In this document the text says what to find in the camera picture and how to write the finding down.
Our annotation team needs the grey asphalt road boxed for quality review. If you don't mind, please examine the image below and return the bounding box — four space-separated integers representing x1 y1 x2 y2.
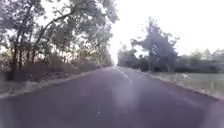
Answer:
0 65 224 128

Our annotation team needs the dirt verge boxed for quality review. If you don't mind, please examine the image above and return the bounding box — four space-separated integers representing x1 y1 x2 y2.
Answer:
0 65 111 100

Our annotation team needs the row of trees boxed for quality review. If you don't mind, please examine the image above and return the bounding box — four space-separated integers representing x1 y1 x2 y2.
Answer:
117 17 224 74
0 0 120 82

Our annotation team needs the grass field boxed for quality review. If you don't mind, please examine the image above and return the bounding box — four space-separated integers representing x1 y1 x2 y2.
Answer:
146 71 224 100

